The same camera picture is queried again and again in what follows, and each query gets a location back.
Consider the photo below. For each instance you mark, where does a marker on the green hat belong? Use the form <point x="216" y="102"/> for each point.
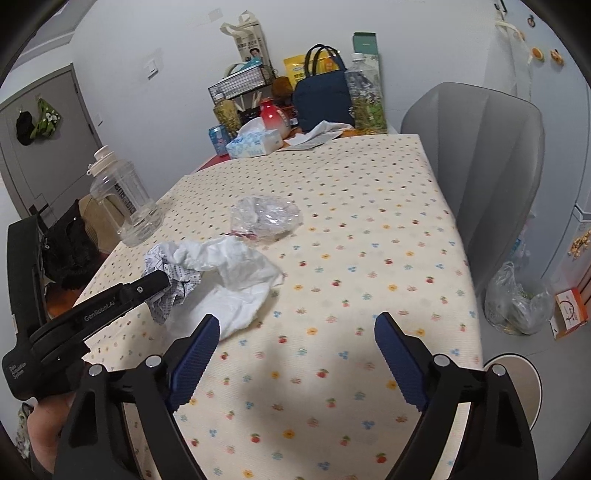
<point x="46" y="117"/>

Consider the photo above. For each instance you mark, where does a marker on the black bag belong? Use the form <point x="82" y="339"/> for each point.
<point x="69" y="249"/>

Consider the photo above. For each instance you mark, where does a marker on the navy lunch bag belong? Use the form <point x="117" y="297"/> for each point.
<point x="318" y="99"/>

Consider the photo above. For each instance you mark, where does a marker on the white cloth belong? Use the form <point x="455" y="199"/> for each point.
<point x="323" y="131"/>

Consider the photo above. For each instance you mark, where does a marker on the teal pouch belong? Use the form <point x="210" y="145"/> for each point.
<point x="242" y="69"/>

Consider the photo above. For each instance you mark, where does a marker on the orange round fridge magnet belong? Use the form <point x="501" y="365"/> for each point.
<point x="537" y="53"/>

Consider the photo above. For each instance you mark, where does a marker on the clear plastic bag with waste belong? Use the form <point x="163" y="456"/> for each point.
<point x="512" y="300"/>

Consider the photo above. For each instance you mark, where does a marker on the orange white cardboard box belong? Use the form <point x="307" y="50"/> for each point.
<point x="570" y="314"/>

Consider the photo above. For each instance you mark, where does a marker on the black hat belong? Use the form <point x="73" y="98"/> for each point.
<point x="24" y="129"/>

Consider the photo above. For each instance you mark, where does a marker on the paper sheet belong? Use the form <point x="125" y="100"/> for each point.
<point x="302" y="144"/>

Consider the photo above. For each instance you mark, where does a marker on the white mesh bag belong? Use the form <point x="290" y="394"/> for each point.
<point x="519" y="60"/>

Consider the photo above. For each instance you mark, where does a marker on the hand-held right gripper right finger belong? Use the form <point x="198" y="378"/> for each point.
<point x="397" y="364"/>

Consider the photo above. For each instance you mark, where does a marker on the clear plastic water jug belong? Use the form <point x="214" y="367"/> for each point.
<point x="124" y="198"/>

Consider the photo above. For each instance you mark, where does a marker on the yellow snack bag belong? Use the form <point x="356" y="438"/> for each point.
<point x="293" y="69"/>

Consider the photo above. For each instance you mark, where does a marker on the red white jar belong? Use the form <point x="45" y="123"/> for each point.
<point x="272" y="115"/>

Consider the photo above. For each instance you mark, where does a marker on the white round trash bin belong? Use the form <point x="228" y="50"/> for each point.
<point x="521" y="383"/>

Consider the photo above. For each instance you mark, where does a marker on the brown round object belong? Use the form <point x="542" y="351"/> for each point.
<point x="281" y="86"/>

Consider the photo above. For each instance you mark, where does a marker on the crumpled clear plastic bag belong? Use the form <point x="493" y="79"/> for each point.
<point x="268" y="214"/>

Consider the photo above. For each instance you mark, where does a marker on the grey upholstered chair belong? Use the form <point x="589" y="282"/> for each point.
<point x="485" y="161"/>

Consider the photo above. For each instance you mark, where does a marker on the floral dotted tablecloth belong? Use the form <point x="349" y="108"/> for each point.
<point x="346" y="230"/>

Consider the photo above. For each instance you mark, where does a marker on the blue drink can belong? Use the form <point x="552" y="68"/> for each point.
<point x="217" y="136"/>

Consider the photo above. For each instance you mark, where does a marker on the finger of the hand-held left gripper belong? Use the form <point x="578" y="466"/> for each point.
<point x="147" y="286"/>

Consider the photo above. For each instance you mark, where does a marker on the printed paper tote bag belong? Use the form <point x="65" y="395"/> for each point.
<point x="251" y="41"/>

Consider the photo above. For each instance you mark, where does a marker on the person's left hand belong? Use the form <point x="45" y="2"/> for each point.
<point x="44" y="429"/>

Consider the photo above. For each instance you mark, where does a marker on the white wall switch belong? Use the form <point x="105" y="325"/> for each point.
<point x="151" y="68"/>

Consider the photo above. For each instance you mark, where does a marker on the white fridge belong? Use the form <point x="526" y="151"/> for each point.
<point x="554" y="138"/>

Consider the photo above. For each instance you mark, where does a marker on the tan chair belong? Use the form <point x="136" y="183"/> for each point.
<point x="99" y="221"/>

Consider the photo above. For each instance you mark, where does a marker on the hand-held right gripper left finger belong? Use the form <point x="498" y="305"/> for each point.
<point x="194" y="360"/>

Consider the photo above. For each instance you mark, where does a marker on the blue white tissue box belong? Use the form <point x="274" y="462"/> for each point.
<point x="254" y="143"/>

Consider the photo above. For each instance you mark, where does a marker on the cluster of yellow magnets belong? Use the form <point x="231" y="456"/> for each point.
<point x="579" y="242"/>

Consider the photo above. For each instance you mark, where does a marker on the grey door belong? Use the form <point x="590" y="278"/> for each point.
<point x="55" y="161"/>

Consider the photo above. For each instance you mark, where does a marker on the green cardboard box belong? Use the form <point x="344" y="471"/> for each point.
<point x="364" y="44"/>

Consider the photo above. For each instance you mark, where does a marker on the patterned paper wrapper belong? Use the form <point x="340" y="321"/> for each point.
<point x="178" y="286"/>

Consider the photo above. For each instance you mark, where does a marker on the yellow brown fridge magnet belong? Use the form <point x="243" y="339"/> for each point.
<point x="556" y="57"/>

